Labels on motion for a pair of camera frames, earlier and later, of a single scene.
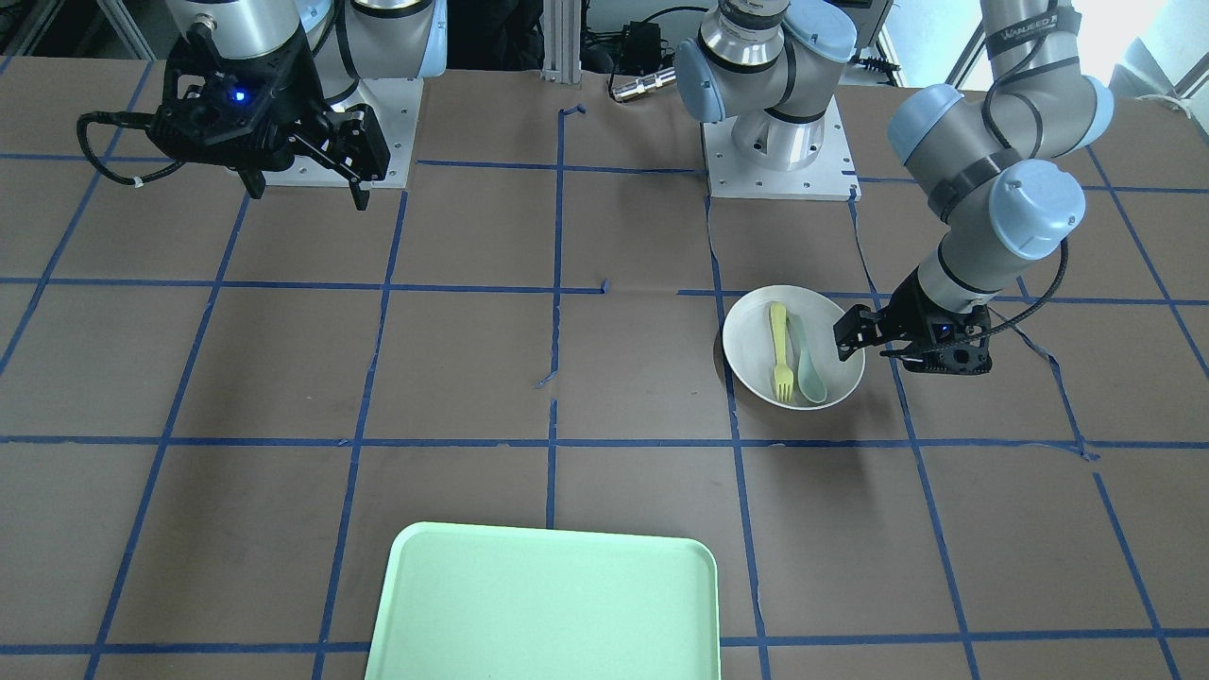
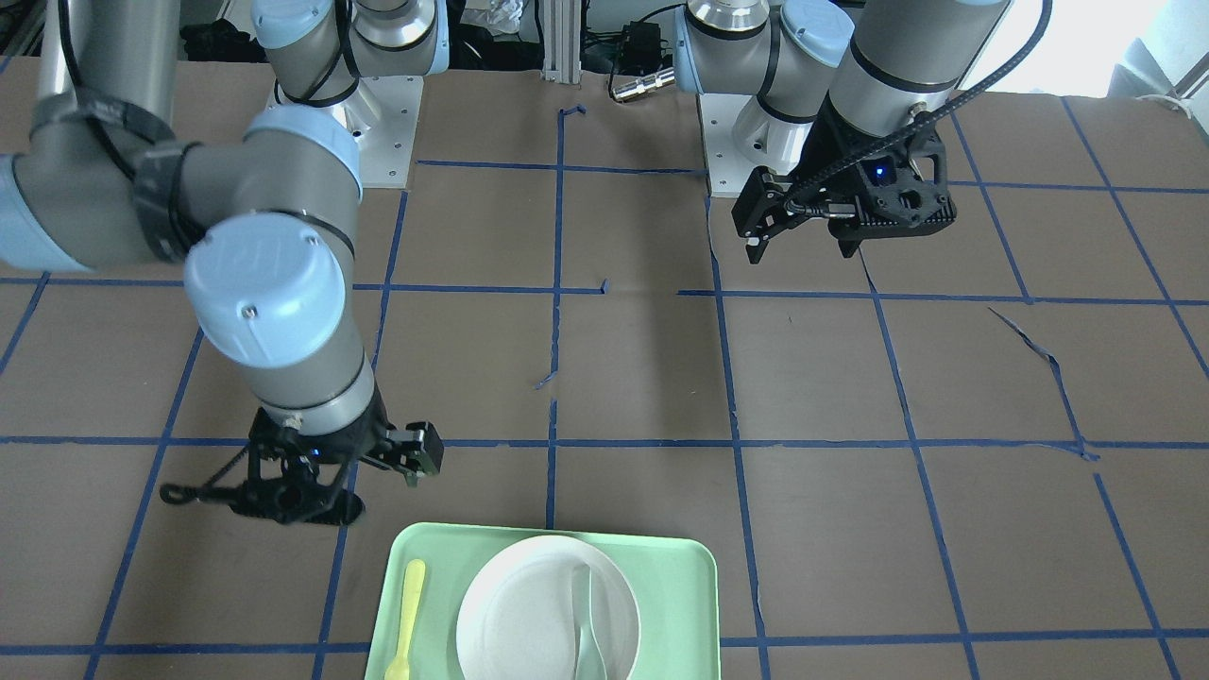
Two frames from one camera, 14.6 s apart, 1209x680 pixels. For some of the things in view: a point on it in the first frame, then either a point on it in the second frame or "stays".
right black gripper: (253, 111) -> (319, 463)
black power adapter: (640, 44) stays
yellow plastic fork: (783, 377) -> (400, 669)
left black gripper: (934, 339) -> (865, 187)
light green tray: (481, 603) stays
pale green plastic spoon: (810, 377) -> (587, 660)
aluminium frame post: (560, 22) stays
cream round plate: (749, 348) -> (516, 615)
